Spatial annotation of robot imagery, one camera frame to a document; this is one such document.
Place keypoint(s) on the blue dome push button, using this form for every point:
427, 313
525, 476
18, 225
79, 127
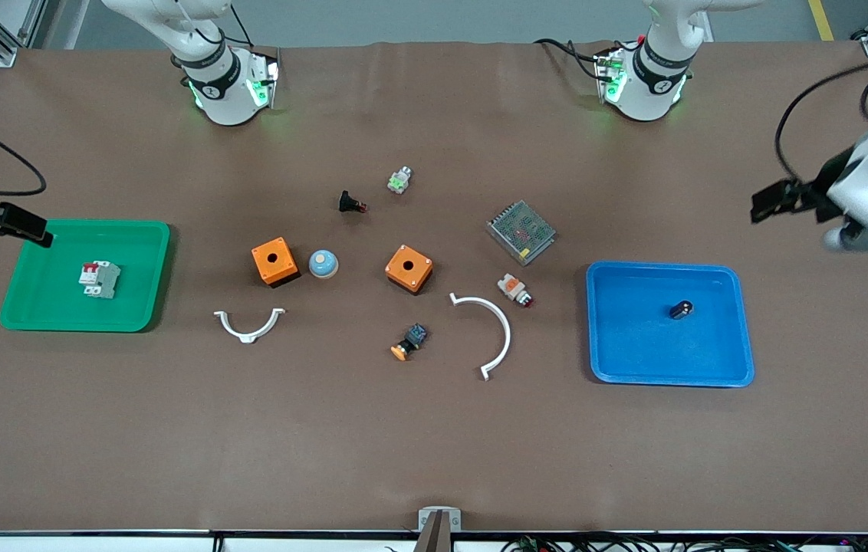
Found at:
323, 264

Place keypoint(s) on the white circuit breaker red switch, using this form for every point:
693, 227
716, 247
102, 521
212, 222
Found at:
100, 280

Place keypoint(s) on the large white pipe clamp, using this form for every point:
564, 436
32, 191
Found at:
507, 330

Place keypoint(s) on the green plastic tray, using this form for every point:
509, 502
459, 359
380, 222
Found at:
50, 303

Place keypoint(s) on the white green indicator button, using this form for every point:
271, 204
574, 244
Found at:
399, 181

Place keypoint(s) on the black cylindrical capacitor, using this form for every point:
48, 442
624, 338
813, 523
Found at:
681, 310

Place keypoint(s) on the metal mesh power supply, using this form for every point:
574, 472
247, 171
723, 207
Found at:
522, 232

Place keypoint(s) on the orange button box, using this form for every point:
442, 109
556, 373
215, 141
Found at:
403, 272
281, 267

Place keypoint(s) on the white orange red indicator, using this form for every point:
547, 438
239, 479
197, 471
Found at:
512, 287

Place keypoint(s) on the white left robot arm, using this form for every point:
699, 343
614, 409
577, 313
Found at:
652, 84

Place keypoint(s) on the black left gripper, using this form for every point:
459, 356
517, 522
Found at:
822, 188

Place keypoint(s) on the grey metal table bracket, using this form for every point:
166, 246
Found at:
439, 521

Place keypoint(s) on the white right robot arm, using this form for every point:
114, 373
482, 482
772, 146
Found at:
227, 84

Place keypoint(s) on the black push button red tip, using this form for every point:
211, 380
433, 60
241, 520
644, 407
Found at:
347, 202

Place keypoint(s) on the small white pipe clamp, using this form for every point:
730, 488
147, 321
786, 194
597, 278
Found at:
248, 336

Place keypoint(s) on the orange blue push button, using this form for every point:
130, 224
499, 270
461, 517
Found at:
411, 340

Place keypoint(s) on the blue plastic tray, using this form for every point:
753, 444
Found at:
633, 345

